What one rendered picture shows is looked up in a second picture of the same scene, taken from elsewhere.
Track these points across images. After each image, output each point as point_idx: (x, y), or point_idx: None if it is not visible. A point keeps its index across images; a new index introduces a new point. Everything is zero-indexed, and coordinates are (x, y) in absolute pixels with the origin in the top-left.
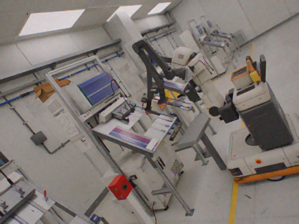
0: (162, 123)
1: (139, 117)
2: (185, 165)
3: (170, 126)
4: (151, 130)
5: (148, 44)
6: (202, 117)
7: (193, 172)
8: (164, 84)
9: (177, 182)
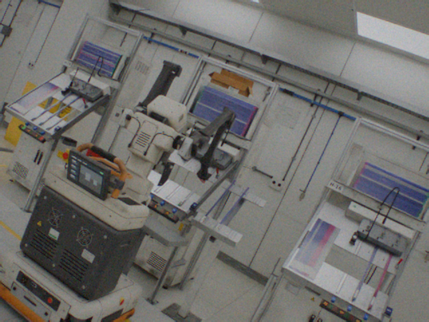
0: (173, 192)
1: (194, 171)
2: (177, 296)
3: (163, 200)
4: (159, 179)
5: (163, 69)
6: (163, 231)
7: (148, 288)
8: (312, 221)
9: (146, 276)
